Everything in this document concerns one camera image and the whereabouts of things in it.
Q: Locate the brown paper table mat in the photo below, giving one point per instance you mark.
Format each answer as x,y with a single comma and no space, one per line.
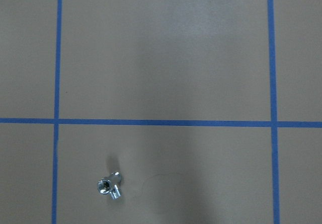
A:
209,109

